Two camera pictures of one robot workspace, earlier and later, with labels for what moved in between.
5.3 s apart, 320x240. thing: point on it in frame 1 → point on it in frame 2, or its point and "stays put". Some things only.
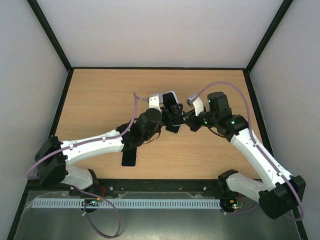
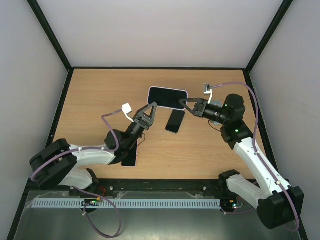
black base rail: x=111 y=186 stays put
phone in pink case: x=129 y=157 stays put
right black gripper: x=193 y=121 → x=200 y=107
